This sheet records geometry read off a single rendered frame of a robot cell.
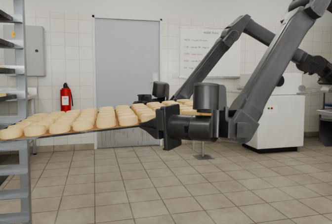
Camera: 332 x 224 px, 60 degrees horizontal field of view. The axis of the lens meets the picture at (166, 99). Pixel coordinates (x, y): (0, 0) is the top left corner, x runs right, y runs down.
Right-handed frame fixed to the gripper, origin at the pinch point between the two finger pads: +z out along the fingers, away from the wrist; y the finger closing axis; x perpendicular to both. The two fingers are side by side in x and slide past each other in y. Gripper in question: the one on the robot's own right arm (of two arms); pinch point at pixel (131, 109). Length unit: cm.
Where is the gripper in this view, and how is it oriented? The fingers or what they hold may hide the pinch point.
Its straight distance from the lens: 110.3
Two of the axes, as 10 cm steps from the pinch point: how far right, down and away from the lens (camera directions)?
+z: -5.5, 0.9, -8.3
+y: -0.5, -10.0, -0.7
